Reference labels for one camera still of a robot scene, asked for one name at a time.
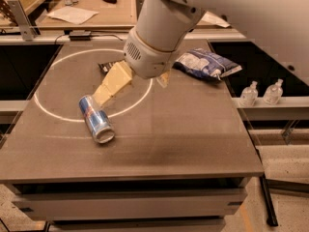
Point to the white paper sheet right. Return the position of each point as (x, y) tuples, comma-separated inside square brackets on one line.
[(215, 20)]

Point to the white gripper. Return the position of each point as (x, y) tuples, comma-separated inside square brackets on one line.
[(146, 59)]

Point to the grey drawer cabinet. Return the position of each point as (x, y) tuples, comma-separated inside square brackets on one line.
[(187, 205)]

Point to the right clear sanitizer bottle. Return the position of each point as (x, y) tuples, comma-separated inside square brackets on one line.
[(273, 93)]

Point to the white paper sheet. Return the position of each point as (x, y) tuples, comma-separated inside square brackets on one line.
[(215, 20), (72, 14)]

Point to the left metal bracket post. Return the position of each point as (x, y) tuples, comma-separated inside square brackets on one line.
[(27, 30)]

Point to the left clear sanitizer bottle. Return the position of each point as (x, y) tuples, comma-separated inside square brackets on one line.
[(249, 95)]

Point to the blue white chip bag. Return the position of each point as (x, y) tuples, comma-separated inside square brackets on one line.
[(206, 65)]

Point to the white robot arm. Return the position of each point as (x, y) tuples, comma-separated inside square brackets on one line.
[(278, 27)]

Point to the red bull can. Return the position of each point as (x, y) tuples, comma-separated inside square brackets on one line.
[(96, 120)]

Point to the black power adapter with cable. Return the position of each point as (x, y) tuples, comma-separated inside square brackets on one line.
[(85, 35)]

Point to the white paper sheet left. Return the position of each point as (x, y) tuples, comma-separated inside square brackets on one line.
[(72, 14)]

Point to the clear sanitizer bottle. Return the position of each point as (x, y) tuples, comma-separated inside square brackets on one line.
[(273, 93), (249, 95)]

